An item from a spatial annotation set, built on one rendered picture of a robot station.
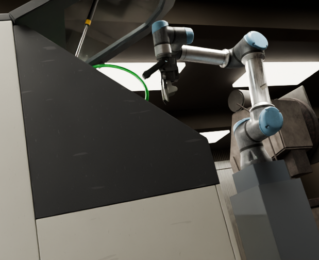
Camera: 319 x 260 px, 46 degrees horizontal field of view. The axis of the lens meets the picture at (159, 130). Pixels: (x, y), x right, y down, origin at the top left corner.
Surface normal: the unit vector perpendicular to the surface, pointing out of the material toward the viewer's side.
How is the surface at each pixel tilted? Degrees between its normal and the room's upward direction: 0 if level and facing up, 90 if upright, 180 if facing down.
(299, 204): 90
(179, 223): 90
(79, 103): 90
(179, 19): 90
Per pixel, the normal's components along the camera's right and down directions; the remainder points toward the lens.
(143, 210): 0.20, -0.35
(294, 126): 0.52, -0.35
